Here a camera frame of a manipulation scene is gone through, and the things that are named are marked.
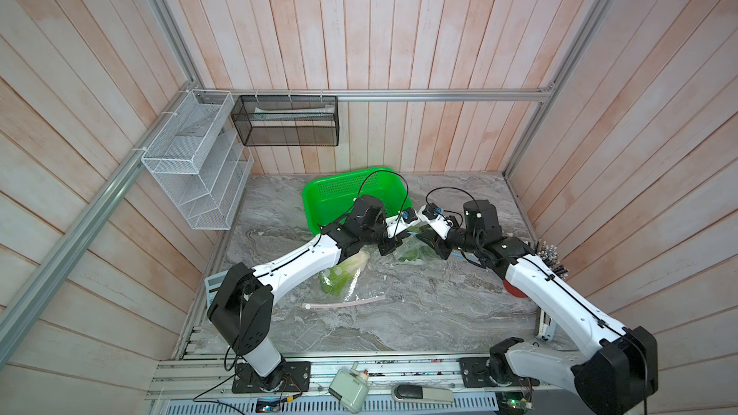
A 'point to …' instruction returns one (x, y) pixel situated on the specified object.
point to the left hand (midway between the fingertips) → (404, 235)
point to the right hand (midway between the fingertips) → (421, 228)
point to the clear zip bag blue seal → (402, 249)
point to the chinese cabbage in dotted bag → (340, 278)
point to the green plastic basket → (328, 201)
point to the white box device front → (351, 387)
